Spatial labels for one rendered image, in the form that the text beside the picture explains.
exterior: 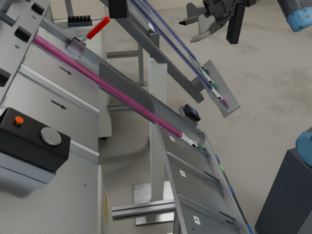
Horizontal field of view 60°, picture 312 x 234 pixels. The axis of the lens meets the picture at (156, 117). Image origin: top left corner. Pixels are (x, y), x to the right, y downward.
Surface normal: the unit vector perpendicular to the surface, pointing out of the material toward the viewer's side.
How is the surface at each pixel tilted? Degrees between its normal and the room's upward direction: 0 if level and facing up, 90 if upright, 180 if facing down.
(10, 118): 44
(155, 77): 90
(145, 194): 0
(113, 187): 0
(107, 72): 90
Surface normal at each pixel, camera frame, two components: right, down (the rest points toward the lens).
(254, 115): 0.00, -0.78
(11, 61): 0.69, -0.63
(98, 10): 0.37, 0.58
